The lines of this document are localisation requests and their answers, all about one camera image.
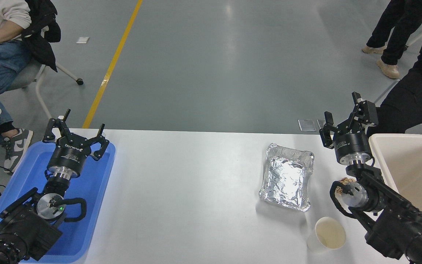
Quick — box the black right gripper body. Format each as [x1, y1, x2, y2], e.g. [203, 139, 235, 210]
[333, 131, 373, 164]

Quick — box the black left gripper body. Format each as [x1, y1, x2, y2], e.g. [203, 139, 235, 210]
[48, 135, 92, 173]

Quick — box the white paper cup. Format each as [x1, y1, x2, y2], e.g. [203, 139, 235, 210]
[306, 216, 346, 253]

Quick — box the crumpled tan paper ball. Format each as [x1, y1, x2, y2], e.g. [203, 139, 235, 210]
[336, 177, 356, 195]

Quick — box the blue plastic tray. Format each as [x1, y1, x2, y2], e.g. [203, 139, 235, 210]
[0, 140, 116, 264]

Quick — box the person beside bin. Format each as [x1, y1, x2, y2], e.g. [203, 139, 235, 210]
[367, 11, 422, 138]

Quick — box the silver foil tray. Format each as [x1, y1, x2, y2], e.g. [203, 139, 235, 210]
[259, 143, 315, 212]

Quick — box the grey office chair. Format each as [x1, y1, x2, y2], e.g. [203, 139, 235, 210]
[5, 26, 84, 120]

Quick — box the large pale bin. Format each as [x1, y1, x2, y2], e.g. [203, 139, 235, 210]
[369, 133, 422, 239]

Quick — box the walking person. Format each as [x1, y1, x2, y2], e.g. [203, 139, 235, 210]
[362, 0, 422, 79]

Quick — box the black jacket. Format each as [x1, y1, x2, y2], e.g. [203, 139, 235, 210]
[21, 0, 61, 73]

